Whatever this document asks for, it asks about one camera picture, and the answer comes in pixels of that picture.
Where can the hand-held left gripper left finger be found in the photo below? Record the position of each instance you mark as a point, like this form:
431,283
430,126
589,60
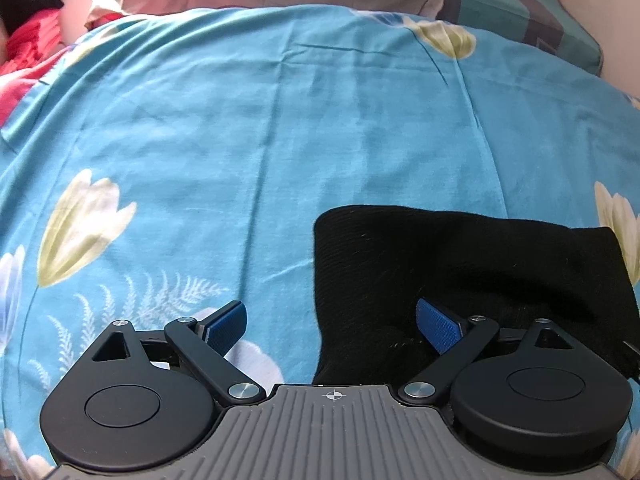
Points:
227,327

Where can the black pants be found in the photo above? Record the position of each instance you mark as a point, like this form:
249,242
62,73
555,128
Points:
460,260

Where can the pink red blanket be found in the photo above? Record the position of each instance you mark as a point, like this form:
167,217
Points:
27,55

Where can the teal grey striped cushion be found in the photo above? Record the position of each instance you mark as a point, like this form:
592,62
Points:
530,15

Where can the blue floral bed sheet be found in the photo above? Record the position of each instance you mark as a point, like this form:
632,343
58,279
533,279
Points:
240,135

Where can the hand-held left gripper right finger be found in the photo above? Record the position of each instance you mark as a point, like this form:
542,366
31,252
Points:
439,327

